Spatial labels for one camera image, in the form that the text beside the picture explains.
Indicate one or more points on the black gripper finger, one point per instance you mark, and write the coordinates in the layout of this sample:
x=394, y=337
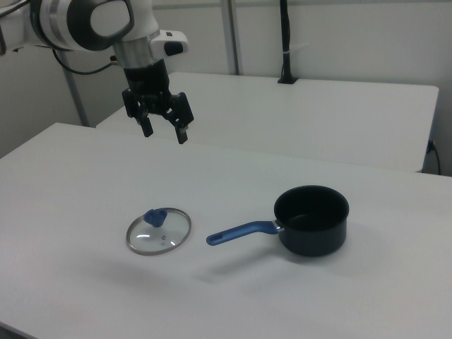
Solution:
x=144, y=121
x=182, y=113

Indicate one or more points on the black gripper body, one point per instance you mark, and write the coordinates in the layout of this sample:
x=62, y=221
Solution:
x=146, y=83

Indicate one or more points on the glass lid with blue knob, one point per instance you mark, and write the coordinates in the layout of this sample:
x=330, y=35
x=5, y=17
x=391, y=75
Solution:
x=157, y=240

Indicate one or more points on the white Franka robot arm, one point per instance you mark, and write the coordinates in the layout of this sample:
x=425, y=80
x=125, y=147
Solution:
x=56, y=21

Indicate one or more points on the grey partition frame post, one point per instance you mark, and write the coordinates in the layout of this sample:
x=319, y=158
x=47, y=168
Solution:
x=76, y=99
x=231, y=35

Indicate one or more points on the black camera pole with clamp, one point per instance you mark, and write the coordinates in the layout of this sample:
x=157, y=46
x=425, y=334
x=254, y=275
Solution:
x=286, y=42

